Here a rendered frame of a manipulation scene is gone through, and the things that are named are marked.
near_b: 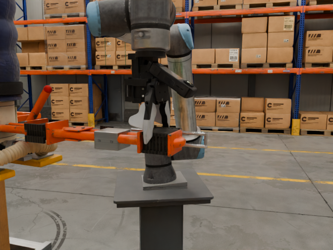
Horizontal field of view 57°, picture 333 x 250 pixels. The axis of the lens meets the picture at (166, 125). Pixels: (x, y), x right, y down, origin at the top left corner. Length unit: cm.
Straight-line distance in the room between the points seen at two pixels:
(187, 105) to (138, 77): 81
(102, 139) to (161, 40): 28
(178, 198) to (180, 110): 44
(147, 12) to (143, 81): 15
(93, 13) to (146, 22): 21
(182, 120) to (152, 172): 34
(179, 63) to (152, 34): 73
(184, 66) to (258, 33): 666
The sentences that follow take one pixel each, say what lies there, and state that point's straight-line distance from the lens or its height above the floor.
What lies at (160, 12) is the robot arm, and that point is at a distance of 71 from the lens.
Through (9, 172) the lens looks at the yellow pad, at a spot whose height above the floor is 108.
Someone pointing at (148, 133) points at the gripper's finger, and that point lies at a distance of 68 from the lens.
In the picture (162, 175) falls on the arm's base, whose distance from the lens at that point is 168.
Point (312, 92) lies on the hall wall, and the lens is 945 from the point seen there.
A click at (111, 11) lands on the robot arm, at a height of 150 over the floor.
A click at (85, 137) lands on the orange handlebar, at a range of 80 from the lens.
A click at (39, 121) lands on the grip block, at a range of 95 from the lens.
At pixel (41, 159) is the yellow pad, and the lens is 105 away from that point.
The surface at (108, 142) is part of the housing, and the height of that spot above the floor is 118.
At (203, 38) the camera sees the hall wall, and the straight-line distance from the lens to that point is 937.
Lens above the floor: 133
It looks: 8 degrees down
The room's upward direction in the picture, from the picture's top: straight up
